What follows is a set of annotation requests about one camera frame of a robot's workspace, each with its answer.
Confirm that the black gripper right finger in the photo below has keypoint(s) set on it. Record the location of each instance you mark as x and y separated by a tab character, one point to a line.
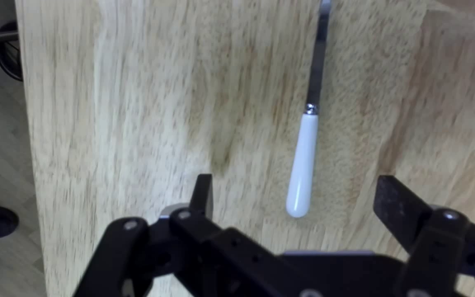
399	207

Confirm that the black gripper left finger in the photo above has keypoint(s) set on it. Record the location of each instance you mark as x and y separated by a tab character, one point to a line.
201	191

